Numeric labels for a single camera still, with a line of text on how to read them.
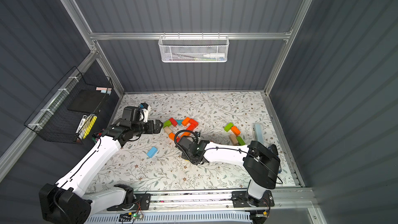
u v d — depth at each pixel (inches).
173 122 39.4
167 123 38.9
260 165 17.1
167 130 37.9
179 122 39.3
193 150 24.9
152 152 34.5
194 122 40.2
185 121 39.4
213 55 36.6
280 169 18.6
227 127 39.0
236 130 38.2
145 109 28.2
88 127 27.0
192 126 39.1
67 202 14.7
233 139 36.6
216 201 29.7
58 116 26.6
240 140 36.0
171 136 37.8
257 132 36.5
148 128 27.9
